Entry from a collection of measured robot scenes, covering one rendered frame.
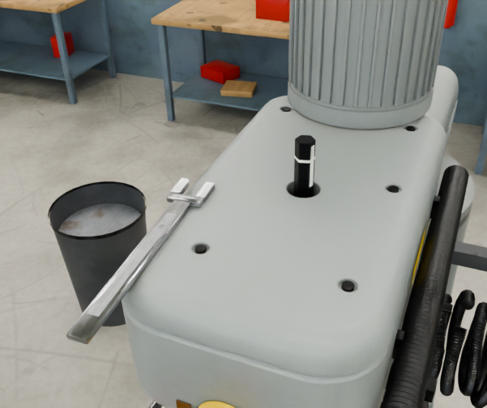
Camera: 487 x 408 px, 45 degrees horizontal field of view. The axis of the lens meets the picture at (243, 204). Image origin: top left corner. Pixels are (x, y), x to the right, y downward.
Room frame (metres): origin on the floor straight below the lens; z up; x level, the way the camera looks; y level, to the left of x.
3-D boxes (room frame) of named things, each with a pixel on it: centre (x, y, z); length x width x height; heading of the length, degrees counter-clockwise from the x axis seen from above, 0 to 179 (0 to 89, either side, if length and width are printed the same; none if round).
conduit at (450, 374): (0.71, -0.36, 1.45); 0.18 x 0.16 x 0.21; 156
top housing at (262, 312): (0.56, -0.07, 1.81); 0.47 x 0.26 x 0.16; 156
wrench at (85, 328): (0.44, 0.09, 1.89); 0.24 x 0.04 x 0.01; 159
